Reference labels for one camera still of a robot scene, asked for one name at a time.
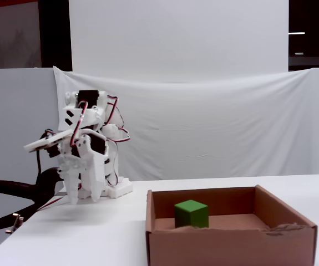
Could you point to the dark brown door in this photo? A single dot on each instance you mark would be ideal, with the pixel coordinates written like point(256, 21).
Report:
point(12, 36)

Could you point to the white backdrop board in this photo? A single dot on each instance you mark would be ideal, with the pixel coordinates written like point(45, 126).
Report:
point(176, 36)

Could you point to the large black clamp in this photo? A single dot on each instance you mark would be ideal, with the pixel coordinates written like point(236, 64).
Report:
point(44, 183)

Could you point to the grey partition panel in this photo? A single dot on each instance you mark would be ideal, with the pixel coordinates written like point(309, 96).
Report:
point(9, 110)

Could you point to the brown cardboard box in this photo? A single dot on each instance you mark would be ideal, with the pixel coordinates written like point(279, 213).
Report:
point(231, 246)

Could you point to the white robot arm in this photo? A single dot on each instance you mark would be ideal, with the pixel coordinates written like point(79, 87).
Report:
point(92, 119)

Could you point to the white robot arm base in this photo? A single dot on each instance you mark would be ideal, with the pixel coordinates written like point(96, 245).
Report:
point(121, 189)

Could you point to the white framed wrist camera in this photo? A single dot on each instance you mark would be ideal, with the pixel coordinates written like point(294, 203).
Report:
point(45, 143)

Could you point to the white cloth backdrop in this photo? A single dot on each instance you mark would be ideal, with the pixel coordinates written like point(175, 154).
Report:
point(217, 124)

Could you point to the small metal bracket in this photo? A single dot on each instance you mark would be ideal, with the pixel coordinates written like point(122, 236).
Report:
point(16, 221)

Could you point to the green cube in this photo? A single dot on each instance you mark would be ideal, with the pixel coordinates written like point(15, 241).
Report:
point(192, 214)

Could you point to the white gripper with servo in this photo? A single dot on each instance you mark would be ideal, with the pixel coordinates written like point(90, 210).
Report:
point(91, 163)

